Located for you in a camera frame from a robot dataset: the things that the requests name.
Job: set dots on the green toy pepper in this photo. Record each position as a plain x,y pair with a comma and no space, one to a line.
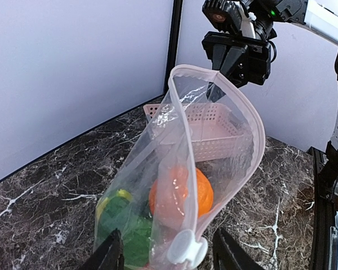
135,233

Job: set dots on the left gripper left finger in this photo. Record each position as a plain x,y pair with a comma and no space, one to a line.
109,255

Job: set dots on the right black frame post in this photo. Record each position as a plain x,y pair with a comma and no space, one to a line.
173,40

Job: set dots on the clear zip top bag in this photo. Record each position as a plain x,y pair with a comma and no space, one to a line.
185,247

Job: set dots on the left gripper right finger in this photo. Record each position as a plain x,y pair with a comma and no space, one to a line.
228,255

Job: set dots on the orange toy orange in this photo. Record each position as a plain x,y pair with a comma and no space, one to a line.
168,195

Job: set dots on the black front rail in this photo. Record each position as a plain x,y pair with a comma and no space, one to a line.
325,168

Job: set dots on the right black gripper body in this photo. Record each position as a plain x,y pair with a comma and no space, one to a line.
258,55

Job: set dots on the yellow toy banana bunch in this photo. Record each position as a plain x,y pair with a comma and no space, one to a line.
111,206

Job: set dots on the pink plastic basket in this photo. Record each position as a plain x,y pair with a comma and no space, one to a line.
215,132

